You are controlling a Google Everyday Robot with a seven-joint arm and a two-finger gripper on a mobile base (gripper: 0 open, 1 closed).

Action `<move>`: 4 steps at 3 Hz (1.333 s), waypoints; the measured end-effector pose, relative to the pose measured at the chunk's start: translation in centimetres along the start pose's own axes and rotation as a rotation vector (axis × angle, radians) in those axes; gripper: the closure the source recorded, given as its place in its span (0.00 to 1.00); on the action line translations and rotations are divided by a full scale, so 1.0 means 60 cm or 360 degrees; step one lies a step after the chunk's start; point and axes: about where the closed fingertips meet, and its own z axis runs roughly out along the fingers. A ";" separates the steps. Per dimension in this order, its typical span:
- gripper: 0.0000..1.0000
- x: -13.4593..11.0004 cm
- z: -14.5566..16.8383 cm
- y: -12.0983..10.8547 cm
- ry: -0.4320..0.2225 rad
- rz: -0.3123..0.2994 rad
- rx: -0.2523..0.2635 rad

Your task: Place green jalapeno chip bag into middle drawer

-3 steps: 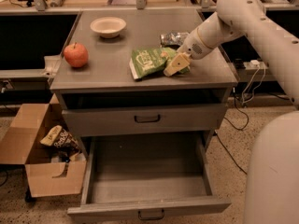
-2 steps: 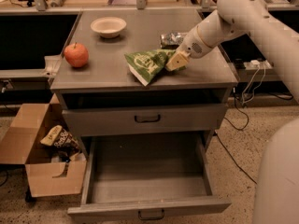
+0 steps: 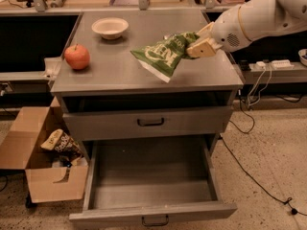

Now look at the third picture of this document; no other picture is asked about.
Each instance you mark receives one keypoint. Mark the open cardboard box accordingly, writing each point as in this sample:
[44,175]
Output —
[50,175]

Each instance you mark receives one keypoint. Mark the brown snack bag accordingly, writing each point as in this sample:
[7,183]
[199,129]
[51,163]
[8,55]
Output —
[61,142]

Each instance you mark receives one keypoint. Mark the red apple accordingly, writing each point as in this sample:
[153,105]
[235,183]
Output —
[77,57]

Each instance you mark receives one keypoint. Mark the white bowl on shelf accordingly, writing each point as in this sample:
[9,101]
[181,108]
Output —
[303,56]

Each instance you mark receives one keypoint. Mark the white power strip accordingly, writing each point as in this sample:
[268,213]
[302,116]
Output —
[275,64]

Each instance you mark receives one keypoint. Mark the closed upper grey drawer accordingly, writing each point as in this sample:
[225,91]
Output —
[86,126]

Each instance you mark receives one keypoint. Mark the open lower grey drawer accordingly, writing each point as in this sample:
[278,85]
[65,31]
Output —
[150,182]

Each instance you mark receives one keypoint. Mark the green jalapeno chip bag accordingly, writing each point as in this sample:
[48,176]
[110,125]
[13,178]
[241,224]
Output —
[162,58]

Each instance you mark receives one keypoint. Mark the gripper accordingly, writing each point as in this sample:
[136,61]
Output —
[227,33]

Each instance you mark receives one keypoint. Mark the white paper bowl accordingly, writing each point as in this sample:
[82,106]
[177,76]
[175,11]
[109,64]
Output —
[110,28]

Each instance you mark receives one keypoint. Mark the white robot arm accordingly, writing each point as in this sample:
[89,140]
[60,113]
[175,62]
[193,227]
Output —
[243,24]

